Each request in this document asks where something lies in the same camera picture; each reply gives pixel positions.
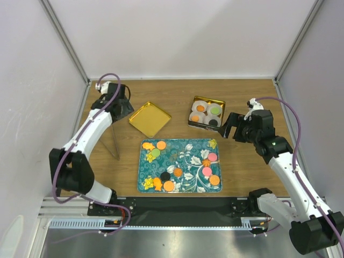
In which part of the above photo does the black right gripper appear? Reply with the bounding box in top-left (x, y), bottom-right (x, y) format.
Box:
top-left (217, 112), bottom-right (260, 144)

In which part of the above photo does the black sandwich cookie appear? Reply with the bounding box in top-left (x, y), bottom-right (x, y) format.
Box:
top-left (209, 119), bottom-right (218, 127)
top-left (160, 171), bottom-right (171, 182)

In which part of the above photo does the green sandwich cookie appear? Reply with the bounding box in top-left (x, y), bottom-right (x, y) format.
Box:
top-left (150, 148), bottom-right (161, 157)
top-left (210, 106), bottom-right (220, 116)

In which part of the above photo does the gold cookie tin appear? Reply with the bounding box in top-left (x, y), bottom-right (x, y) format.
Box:
top-left (188, 96), bottom-right (226, 132)

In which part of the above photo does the orange round cookie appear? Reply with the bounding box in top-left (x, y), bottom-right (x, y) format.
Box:
top-left (191, 116), bottom-right (199, 122)
top-left (196, 105), bottom-right (205, 112)

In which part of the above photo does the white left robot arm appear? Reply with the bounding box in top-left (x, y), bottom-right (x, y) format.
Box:
top-left (49, 82), bottom-right (134, 215)

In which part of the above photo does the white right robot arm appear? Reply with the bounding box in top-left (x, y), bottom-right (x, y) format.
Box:
top-left (219, 110), bottom-right (343, 255)

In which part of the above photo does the white paper cup front right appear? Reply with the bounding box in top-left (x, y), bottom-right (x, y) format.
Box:
top-left (204, 115), bottom-right (221, 127)

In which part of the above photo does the white paper cup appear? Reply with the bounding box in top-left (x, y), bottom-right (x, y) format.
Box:
top-left (204, 115), bottom-right (221, 127)
top-left (189, 111), bottom-right (205, 124)
top-left (191, 100), bottom-right (208, 113)
top-left (206, 103), bottom-right (223, 116)

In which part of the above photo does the white paper cup back right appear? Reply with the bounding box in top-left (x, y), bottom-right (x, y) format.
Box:
top-left (206, 103), bottom-right (223, 116)

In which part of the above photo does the white paper cup front left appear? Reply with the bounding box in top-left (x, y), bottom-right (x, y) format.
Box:
top-left (189, 111), bottom-right (205, 124)

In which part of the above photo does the gold tin lid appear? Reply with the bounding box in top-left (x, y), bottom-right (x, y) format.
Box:
top-left (129, 102), bottom-right (171, 138)

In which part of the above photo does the white paper cup back left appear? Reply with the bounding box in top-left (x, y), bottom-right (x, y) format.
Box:
top-left (191, 100), bottom-right (208, 113)

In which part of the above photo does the pink sandwich cookie upper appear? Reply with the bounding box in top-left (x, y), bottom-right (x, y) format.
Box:
top-left (207, 153), bottom-right (218, 162)

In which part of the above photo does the pink sandwich cookie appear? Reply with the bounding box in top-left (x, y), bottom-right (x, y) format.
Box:
top-left (207, 153), bottom-right (218, 162)
top-left (202, 167), bottom-right (212, 177)

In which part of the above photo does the orange flower cookie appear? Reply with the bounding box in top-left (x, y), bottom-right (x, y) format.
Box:
top-left (202, 159), bottom-right (211, 167)

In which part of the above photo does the orange fish cookie top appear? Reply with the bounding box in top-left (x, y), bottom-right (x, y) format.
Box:
top-left (142, 142), bottom-right (155, 151)

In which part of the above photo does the orange fish cookie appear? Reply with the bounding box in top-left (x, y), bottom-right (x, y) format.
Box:
top-left (142, 142), bottom-right (155, 151)
top-left (153, 177), bottom-right (163, 191)

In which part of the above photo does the pink sandwich cookie lower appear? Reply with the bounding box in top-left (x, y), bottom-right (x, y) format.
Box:
top-left (202, 167), bottom-right (212, 177)

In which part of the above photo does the orange dotted cookie top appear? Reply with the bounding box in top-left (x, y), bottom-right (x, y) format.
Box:
top-left (156, 141), bottom-right (167, 150)

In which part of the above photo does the orange dotted cookie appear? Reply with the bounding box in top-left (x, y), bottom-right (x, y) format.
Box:
top-left (209, 175), bottom-right (220, 186)
top-left (163, 181), bottom-right (175, 192)
top-left (156, 141), bottom-right (167, 150)

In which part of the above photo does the orange dotted cookie right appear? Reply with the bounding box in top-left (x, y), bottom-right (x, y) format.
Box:
top-left (209, 175), bottom-right (220, 186)

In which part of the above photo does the orange swirl cookie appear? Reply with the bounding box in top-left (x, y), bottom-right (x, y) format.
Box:
top-left (173, 168), bottom-right (183, 177)

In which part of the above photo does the teal floral tray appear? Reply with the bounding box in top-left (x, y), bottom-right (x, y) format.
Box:
top-left (137, 138), bottom-right (223, 194)

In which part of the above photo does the orange fish cookie bottom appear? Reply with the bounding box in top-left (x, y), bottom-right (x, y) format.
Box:
top-left (153, 177), bottom-right (163, 191)

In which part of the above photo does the orange dotted cookie bottom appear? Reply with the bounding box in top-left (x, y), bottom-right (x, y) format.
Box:
top-left (163, 181), bottom-right (175, 192)

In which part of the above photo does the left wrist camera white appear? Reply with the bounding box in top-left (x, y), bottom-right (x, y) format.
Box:
top-left (95, 81), bottom-right (111, 94)

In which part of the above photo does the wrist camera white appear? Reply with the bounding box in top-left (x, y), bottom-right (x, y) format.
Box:
top-left (95, 81), bottom-right (111, 94)
top-left (244, 98), bottom-right (264, 120)

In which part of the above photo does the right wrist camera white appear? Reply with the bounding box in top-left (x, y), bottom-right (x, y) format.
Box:
top-left (244, 98), bottom-right (264, 120)

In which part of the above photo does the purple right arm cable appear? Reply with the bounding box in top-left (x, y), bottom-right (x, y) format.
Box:
top-left (255, 96), bottom-right (344, 256)

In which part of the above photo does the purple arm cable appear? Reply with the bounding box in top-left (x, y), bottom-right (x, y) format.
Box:
top-left (255, 96), bottom-right (344, 256)
top-left (52, 73), bottom-right (121, 204)

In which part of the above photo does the white cable duct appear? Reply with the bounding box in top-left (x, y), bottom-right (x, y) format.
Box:
top-left (49, 218), bottom-right (266, 231)

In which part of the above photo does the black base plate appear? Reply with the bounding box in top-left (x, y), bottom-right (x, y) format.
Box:
top-left (87, 196), bottom-right (272, 228)

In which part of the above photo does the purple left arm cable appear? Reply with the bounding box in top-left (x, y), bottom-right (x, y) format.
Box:
top-left (52, 73), bottom-right (121, 204)

